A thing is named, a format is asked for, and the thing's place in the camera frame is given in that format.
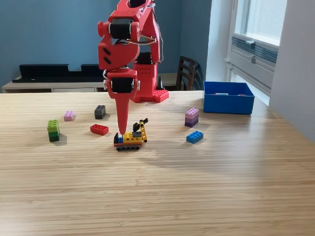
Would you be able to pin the tan yellow red brick stack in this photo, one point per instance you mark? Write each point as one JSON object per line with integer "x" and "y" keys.
{"x": 243, "y": 95}

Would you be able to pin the blue plastic bin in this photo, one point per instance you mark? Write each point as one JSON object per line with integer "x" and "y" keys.
{"x": 227, "y": 104}

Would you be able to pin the dark grey brick stack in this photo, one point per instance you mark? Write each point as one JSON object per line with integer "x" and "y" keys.
{"x": 100, "y": 112}

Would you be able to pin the black table clamp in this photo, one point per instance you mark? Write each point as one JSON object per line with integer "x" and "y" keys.
{"x": 160, "y": 84}

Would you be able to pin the red flat brick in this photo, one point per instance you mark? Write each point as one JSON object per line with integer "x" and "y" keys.
{"x": 99, "y": 129}

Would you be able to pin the yellow toy digger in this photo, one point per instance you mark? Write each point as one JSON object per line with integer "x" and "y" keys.
{"x": 131, "y": 140}

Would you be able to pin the pink brick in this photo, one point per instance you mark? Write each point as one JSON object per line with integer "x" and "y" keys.
{"x": 69, "y": 116}

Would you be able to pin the dark wooden chair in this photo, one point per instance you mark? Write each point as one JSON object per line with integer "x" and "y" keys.
{"x": 187, "y": 71}

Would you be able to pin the purple brick stack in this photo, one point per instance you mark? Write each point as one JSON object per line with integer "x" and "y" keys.
{"x": 192, "y": 118}

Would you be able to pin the green brick stack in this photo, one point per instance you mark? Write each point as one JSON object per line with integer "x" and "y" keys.
{"x": 53, "y": 130}

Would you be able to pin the pale wooden sideboard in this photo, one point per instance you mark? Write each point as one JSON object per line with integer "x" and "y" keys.
{"x": 37, "y": 86}

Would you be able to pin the blue brick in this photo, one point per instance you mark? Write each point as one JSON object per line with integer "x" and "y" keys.
{"x": 194, "y": 137}

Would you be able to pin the white window latch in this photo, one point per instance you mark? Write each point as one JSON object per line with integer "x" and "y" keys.
{"x": 250, "y": 42}

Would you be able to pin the grey window vent grille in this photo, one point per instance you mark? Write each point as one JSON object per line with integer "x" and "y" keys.
{"x": 263, "y": 51}

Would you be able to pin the white window frame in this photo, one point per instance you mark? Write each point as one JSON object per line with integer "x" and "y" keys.
{"x": 265, "y": 39}

